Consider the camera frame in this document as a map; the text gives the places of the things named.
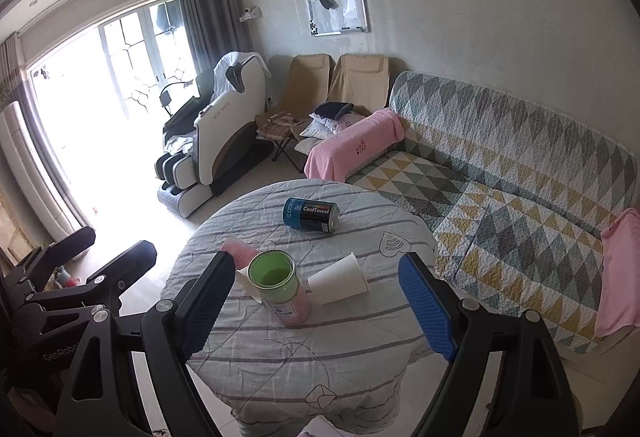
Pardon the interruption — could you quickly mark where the grey curtain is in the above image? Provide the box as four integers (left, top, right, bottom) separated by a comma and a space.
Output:
172, 0, 254, 74
0, 33, 83, 230

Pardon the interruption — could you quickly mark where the dark folded cloth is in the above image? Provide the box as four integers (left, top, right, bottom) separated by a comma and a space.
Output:
313, 102, 355, 121

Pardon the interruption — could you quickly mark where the striped grey tablecloth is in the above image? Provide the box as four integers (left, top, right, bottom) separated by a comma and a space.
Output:
160, 178, 439, 437

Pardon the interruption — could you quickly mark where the pink towel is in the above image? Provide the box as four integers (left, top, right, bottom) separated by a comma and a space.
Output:
304, 110, 405, 183

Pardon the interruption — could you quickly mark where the plaid folded cloth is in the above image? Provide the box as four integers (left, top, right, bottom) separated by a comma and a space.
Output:
256, 112, 307, 139

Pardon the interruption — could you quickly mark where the sofa with triangle-patterned cover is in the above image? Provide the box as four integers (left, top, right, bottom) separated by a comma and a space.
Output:
345, 71, 640, 358

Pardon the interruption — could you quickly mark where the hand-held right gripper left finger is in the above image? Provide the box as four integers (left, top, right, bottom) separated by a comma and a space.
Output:
57, 251, 236, 437

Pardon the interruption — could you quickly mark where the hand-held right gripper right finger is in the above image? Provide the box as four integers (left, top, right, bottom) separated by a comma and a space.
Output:
398, 252, 581, 437

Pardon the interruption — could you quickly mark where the glass balcony door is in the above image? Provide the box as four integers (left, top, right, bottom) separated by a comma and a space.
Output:
27, 0, 197, 218

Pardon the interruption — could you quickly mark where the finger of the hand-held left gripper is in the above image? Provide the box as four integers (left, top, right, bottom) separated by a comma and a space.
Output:
27, 240, 159, 319
10, 226, 97, 279

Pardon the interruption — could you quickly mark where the beige folding chair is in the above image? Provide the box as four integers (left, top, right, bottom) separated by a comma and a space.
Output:
295, 53, 392, 174
255, 54, 335, 162

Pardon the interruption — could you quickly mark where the blue and black can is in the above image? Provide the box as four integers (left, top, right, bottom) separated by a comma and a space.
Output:
282, 197, 341, 234

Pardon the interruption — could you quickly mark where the pink cloth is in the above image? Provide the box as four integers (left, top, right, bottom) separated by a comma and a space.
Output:
594, 208, 640, 338

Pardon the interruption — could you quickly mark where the pink cup with green inside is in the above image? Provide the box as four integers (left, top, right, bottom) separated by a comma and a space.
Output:
247, 250, 314, 329

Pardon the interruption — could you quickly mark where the white massage chair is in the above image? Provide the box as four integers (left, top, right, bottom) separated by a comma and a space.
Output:
156, 52, 269, 219

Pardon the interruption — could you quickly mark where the white pillow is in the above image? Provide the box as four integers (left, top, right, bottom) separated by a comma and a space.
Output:
299, 112, 368, 141

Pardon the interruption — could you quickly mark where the wall whiteboard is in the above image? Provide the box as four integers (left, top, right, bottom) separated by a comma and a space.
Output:
301, 0, 371, 38

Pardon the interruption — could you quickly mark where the white paper cup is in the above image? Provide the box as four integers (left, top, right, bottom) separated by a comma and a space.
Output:
235, 265, 263, 304
307, 252, 370, 307

